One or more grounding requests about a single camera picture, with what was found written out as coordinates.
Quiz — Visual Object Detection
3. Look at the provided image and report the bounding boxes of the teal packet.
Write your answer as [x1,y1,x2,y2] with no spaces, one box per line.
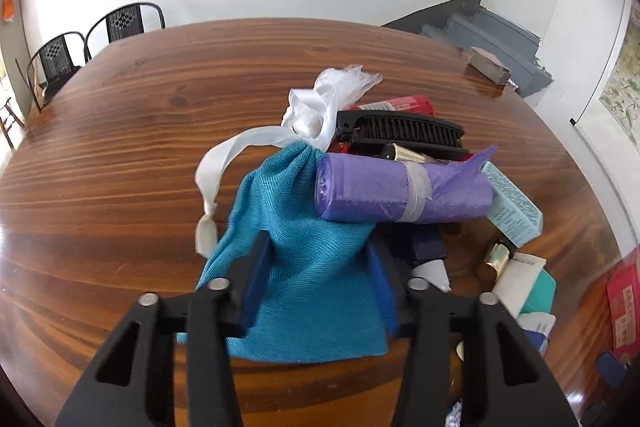
[520,269,557,315]

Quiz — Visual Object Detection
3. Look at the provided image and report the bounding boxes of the teal cloth pouch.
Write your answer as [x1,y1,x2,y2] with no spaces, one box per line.
[176,142,391,363]

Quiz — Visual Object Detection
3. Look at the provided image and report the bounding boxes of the gold lipstick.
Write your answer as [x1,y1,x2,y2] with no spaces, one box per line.
[475,241,513,283]

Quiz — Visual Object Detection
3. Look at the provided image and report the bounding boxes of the black hair comb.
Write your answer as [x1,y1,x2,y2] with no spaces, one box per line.
[334,107,473,162]

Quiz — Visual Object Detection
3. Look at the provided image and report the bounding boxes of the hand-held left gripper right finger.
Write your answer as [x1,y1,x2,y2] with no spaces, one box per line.
[369,244,576,427]

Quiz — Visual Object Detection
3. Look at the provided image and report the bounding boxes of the red box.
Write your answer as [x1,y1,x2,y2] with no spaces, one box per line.
[347,94,436,115]

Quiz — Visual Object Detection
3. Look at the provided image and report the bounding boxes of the grey staircase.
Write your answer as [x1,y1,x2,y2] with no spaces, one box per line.
[381,0,555,98]

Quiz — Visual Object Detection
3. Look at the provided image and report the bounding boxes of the black metal chair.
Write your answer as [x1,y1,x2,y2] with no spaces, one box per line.
[26,31,93,114]
[84,1,167,58]

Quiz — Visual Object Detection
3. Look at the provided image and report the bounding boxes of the white satin ribbon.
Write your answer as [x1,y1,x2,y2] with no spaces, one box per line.
[194,84,341,258]

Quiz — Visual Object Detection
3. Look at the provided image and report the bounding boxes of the brown block on table edge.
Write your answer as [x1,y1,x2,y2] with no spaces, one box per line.
[466,47,512,86]

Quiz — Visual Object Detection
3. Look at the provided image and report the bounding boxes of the beige tube with gold cap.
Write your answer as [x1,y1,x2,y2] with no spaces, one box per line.
[381,143,441,165]

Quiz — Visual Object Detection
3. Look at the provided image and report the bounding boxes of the white plastic bag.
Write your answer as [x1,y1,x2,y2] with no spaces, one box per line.
[315,64,385,108]

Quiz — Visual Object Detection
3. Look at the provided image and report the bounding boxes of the navy blue tube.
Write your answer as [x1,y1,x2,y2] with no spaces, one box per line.
[390,224,453,293]

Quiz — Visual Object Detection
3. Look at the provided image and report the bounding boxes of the purple garbage bag roll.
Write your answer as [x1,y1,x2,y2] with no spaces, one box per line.
[315,146,501,225]

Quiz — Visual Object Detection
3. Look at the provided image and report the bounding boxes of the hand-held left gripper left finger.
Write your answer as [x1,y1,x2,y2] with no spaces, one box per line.
[54,231,272,427]

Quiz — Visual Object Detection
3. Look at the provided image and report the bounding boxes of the dark blue object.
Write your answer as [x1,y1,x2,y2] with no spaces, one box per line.
[594,351,629,389]

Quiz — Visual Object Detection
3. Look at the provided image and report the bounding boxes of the wall scroll painting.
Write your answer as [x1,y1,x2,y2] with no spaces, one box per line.
[570,0,640,148]

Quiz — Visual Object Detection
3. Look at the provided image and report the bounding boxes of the wooden chair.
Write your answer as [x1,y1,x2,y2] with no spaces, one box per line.
[0,96,27,150]

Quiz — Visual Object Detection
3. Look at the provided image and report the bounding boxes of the white and blue packet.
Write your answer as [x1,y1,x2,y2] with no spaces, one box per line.
[515,312,557,355]

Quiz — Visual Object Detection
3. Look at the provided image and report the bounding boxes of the mint green box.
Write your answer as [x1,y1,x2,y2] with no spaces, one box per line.
[477,161,545,248]

